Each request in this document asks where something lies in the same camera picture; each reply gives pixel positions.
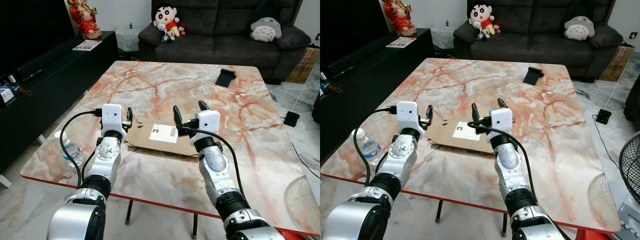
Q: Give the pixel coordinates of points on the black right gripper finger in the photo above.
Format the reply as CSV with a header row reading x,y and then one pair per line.
x,y
476,115
501,104
203,106
178,119

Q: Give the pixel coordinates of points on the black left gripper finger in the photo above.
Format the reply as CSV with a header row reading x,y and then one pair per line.
x,y
130,115
430,113

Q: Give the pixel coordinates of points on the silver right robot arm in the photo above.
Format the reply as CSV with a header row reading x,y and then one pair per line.
x,y
215,167
509,162

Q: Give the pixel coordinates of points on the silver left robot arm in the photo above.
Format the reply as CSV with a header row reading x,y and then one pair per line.
x,y
400,152
107,155

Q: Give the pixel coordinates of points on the white shipping label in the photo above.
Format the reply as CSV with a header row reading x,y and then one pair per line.
x,y
462,132
162,134

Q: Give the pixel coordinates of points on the flat brown cardboard piece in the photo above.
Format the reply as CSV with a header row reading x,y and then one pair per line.
x,y
145,142
445,137

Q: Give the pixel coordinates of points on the marble table with red edge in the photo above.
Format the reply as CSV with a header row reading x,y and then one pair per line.
x,y
450,85
150,85

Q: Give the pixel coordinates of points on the clear plastic water bottle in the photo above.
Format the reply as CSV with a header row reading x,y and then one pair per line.
x,y
371,147
72,150

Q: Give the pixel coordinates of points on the dark grey sofa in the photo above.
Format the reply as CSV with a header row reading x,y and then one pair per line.
x,y
220,45
535,45

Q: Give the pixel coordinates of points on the white lace side table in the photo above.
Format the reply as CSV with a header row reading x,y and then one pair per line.
x,y
442,37
127,40

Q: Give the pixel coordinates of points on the small pink plush toy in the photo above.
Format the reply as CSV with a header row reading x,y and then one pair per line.
x,y
182,29
497,27

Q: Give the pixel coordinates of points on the white red booklet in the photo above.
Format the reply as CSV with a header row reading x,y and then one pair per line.
x,y
400,42
87,45

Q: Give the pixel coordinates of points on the black TV console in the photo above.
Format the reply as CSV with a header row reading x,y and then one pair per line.
x,y
55,80
370,65

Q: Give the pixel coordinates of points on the black metal table leg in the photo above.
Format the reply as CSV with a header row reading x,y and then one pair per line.
x,y
129,212
438,211
195,226
504,225

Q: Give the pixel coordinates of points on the black power adapter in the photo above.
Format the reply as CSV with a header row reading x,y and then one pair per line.
x,y
603,116
291,118

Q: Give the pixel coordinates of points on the cartoon boy plush doll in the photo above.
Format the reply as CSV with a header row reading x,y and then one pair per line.
x,y
480,17
164,17

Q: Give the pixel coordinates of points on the black remote control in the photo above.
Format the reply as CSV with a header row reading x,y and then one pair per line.
x,y
345,73

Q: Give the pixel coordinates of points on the grey round plush toy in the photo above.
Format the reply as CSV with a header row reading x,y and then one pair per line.
x,y
579,27
265,30

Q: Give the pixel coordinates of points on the red gold figurine statue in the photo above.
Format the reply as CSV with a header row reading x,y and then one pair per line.
x,y
86,20
400,17

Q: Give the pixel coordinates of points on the small blue white box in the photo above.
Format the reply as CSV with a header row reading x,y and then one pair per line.
x,y
7,95
326,88

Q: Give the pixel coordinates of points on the brown cardboard carton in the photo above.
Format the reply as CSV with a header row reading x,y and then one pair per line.
x,y
302,67
617,62

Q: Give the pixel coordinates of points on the dark grey sofa cushion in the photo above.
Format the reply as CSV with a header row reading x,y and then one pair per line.
x,y
607,36
295,37

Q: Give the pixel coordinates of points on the black television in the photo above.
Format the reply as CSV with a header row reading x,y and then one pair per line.
x,y
25,30
345,25

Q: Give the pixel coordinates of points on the black grille floor fan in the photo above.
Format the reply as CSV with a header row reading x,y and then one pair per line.
x,y
631,165

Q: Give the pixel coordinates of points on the red plastic stool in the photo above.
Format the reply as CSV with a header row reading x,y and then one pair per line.
x,y
300,235
595,235

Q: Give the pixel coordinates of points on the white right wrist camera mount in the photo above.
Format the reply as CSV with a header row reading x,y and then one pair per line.
x,y
502,120
208,122

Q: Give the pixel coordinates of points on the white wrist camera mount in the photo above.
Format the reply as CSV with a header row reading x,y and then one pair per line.
x,y
407,115
112,117
208,122
502,120

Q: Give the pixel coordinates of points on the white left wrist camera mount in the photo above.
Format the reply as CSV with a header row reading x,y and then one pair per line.
x,y
112,117
407,115

